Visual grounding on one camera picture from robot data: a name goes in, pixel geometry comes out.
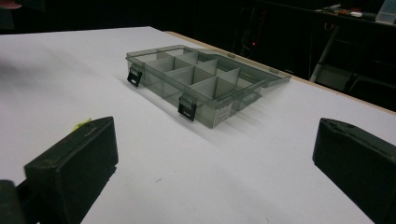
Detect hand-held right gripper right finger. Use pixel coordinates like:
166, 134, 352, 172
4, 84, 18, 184
312, 117, 396, 224

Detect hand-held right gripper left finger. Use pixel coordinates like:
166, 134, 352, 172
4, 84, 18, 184
23, 116, 120, 224

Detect grey transparent compartment box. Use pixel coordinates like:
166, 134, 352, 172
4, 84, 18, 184
125, 44, 292, 130

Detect yellow-green small object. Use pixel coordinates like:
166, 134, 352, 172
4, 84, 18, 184
73, 118, 92, 131

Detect metal stand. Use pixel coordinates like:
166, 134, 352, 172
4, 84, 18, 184
308, 24, 341, 83

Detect dark side table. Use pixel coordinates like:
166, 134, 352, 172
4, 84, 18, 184
314, 3, 396, 31

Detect translucent plastic container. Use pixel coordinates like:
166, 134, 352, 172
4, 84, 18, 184
375, 0, 396, 24

